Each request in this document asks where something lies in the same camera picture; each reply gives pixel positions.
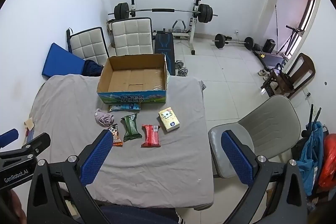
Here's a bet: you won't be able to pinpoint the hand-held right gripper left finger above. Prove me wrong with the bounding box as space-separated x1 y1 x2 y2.
26 130 114 224

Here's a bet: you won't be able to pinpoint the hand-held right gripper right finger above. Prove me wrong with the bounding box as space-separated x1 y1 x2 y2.
221 130 309 224

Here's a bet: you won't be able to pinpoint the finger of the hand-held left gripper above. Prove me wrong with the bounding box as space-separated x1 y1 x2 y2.
0 129 19 148
0 133 51 160

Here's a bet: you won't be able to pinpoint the orange snack packet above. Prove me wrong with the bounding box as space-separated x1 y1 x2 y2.
108 123 124 147

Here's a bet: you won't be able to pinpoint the pink purple soft cloth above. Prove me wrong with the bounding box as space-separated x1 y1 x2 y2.
94 108 115 127

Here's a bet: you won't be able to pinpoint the green snack packet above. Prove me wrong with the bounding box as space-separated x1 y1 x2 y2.
120 113 143 143

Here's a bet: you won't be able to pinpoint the blue wet wipes packet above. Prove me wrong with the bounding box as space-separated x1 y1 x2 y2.
109 103 142 112

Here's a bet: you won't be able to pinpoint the red snack packet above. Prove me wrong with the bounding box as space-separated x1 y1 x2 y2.
141 124 161 148

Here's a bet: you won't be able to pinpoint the yellow tissue pack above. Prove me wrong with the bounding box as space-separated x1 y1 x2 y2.
158 106 181 133

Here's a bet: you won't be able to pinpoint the cardboard box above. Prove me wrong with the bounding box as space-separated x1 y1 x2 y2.
97 54 169 104

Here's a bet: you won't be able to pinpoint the person's left forearm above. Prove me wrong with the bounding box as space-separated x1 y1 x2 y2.
5 190 28 224

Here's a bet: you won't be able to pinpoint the beige paper scrap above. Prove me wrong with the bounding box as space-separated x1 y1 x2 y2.
23 117 35 132

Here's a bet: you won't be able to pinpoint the grey office chair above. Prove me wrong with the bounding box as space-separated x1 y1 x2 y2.
208 94 301 179

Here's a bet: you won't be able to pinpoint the grey table cloth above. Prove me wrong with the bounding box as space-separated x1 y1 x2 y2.
30 73 215 210

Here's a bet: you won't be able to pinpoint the person's dark trouser leg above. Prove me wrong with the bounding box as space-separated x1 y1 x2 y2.
99 205 185 224

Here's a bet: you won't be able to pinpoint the blue bag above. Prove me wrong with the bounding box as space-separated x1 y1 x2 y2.
299 121 328 196

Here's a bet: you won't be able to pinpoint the black thin poles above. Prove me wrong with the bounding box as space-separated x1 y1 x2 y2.
307 104 322 136

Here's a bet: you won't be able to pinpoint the blue foam mat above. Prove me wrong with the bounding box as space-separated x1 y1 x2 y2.
41 42 86 80

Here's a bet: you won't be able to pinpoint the white shoes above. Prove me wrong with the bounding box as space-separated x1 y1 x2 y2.
257 68 271 80

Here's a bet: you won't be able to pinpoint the dark blue garment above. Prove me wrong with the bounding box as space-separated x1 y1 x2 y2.
81 59 105 78

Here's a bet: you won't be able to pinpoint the red plastic bag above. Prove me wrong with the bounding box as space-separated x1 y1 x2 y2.
318 133 336 191

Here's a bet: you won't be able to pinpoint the black treadmill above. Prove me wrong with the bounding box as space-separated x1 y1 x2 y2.
251 49 288 70

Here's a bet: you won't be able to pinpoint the black pole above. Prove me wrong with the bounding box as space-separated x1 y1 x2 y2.
66 28 73 53

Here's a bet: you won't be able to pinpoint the white padded chair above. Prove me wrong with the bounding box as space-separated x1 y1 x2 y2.
110 17 154 57
69 27 110 67

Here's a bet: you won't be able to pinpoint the dark wooden chair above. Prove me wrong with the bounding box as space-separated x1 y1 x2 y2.
260 52 316 99

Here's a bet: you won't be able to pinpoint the short barbell with black plates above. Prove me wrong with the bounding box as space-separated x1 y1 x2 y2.
212 33 255 51

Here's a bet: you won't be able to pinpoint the black speaker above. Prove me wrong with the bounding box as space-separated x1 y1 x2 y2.
263 39 276 54

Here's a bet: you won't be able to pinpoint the white bench press rack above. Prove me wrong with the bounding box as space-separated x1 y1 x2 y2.
128 0 203 56

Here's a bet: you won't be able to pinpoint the black weight bench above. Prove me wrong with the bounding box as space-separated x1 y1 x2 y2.
153 31 176 76

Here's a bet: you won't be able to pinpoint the black exercise stand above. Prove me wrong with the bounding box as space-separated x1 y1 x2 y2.
282 25 305 57

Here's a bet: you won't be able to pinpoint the grey exercise machine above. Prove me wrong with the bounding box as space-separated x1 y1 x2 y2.
168 20 190 36

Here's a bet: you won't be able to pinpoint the long barbell with black plates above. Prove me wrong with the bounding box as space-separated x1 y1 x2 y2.
108 3 218 24

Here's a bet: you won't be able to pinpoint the window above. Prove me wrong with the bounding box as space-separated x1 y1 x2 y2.
299 0 319 31

